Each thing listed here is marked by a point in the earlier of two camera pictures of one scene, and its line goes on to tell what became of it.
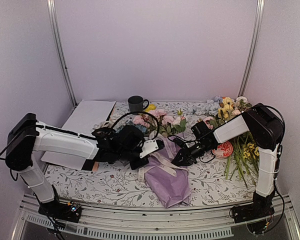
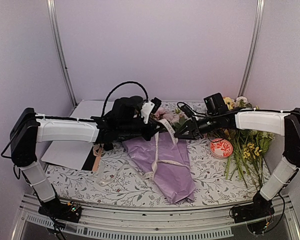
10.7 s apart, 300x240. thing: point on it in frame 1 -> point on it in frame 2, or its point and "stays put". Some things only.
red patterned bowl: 224,150 stays put
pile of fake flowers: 244,156 stays put
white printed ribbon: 165,166 -> 168,127
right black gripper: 184,154 -> 191,128
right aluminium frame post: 249,66 stays put
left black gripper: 135,166 -> 153,128
